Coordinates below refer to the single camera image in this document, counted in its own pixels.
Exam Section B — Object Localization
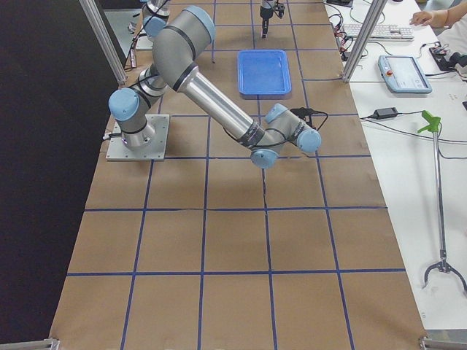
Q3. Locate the person forearm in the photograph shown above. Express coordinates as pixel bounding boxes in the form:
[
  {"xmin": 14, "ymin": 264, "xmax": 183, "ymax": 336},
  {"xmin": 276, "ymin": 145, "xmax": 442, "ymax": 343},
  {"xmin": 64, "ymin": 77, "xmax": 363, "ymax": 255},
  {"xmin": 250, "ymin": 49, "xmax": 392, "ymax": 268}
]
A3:
[{"xmin": 430, "ymin": 2, "xmax": 467, "ymax": 28}]

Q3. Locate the blue plastic tray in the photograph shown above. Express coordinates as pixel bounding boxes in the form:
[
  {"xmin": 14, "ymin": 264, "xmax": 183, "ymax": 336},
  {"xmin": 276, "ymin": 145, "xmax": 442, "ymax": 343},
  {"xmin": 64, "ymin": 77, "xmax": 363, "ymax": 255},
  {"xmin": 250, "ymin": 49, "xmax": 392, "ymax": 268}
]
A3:
[{"xmin": 237, "ymin": 49, "xmax": 292, "ymax": 99}]

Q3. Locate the person hand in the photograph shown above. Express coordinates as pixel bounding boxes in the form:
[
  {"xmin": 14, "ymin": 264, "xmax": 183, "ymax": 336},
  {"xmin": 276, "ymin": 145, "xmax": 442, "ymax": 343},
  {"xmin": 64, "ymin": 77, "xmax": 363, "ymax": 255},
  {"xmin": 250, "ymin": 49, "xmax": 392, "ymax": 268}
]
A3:
[{"xmin": 409, "ymin": 11, "xmax": 434, "ymax": 26}]

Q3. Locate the white keyboard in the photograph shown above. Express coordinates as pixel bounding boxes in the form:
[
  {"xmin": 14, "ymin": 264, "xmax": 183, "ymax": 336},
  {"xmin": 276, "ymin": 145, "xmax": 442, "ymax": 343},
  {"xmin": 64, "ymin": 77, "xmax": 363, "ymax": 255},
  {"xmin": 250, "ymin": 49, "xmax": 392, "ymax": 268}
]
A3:
[{"xmin": 342, "ymin": 23, "xmax": 414, "ymax": 42}]

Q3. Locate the teach pendant tablet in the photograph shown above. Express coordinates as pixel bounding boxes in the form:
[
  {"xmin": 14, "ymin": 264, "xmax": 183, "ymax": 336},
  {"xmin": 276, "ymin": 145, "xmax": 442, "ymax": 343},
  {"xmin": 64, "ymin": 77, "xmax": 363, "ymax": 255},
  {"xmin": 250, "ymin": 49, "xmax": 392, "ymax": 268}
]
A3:
[{"xmin": 378, "ymin": 55, "xmax": 432, "ymax": 94}]

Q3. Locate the black power adapter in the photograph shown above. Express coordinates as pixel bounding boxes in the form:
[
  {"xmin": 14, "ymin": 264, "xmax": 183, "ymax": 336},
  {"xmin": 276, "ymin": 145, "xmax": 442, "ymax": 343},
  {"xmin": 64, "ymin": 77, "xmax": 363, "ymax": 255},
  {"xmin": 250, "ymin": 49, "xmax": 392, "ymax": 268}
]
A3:
[{"xmin": 374, "ymin": 107, "xmax": 399, "ymax": 120}]

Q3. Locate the green grabber tool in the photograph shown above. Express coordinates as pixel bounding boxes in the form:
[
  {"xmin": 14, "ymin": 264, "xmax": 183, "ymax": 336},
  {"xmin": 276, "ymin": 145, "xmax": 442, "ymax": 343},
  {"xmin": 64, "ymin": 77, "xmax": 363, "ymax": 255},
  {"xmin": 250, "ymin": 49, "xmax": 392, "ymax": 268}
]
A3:
[{"xmin": 417, "ymin": 110, "xmax": 466, "ymax": 295}]

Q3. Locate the aluminium frame post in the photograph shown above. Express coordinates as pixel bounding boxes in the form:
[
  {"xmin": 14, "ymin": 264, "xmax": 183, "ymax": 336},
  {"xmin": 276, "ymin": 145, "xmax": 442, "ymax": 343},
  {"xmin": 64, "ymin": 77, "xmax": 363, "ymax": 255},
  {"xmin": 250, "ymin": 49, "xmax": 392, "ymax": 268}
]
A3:
[{"xmin": 342, "ymin": 0, "xmax": 387, "ymax": 82}]

